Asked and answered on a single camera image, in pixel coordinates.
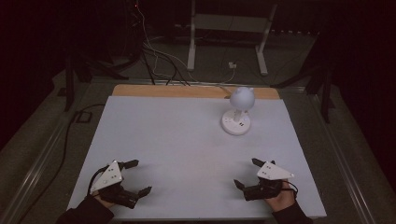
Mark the white table sheet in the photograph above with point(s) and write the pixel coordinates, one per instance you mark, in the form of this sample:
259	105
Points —
183	149

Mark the white round table lamp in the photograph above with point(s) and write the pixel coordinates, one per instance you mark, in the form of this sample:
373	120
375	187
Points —
238	112

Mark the person's right hand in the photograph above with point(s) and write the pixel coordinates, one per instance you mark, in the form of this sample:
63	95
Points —
285	200

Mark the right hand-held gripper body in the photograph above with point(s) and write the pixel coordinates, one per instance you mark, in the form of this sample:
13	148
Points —
272	172

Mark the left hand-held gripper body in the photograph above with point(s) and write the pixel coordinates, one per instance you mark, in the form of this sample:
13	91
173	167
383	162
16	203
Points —
109	179

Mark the small black floor box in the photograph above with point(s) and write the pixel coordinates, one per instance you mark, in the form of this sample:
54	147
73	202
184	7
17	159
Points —
83	117

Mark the black tripod stand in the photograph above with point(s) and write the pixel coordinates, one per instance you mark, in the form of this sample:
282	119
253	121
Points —
81	67
320	84

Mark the white metal stand frame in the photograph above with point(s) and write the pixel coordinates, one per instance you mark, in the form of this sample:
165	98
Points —
229	23

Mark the person's left hand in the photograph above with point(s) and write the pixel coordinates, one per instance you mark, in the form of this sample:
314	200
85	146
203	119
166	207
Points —
105	202

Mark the white plug adapter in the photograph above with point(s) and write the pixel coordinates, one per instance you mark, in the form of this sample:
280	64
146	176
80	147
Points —
232	65

